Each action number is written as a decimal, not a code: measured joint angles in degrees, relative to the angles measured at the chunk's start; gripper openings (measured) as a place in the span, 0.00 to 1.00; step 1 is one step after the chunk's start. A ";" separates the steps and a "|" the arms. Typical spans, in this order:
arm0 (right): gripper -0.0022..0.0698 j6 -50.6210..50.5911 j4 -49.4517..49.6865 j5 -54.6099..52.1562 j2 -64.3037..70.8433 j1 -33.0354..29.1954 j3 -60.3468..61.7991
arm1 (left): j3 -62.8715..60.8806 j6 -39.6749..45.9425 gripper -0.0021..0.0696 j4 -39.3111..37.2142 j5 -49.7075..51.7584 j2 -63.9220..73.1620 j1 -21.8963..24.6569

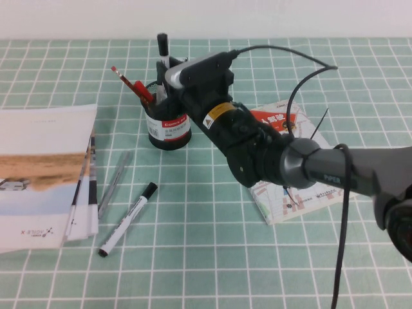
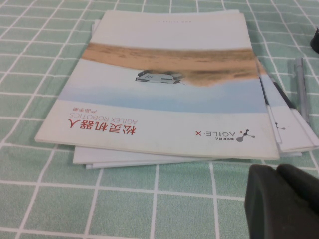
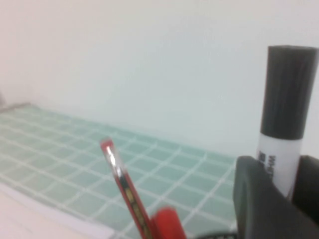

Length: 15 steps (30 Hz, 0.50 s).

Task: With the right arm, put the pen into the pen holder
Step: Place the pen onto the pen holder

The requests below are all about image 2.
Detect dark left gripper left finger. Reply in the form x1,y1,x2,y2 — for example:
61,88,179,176
243,164,319,239

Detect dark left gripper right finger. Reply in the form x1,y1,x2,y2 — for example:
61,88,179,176
277,163,319,214

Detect grey pen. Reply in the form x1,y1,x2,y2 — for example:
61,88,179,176
288,57,311,127

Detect black mesh pen holder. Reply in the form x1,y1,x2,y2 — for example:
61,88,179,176
310,27,319,54

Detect white brochure small logo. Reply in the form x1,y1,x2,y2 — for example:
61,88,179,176
258,59,285,152

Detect AgileX brochure desert cover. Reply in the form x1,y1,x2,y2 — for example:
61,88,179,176
34,9,280,160

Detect plain white brochure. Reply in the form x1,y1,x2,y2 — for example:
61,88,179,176
72,145,302,170

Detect green white checked tablecloth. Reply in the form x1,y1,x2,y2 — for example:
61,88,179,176
0,0,319,239

